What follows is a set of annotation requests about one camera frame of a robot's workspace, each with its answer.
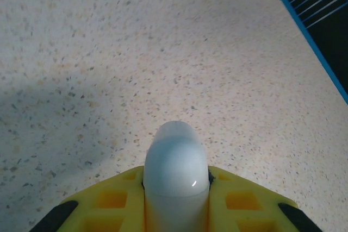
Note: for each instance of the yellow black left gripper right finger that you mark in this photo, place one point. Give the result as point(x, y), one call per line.
point(244, 210)

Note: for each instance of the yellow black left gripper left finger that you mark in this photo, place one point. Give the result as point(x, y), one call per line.
point(108, 210)

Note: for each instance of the white rectangular earbud charging case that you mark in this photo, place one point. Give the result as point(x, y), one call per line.
point(175, 166)

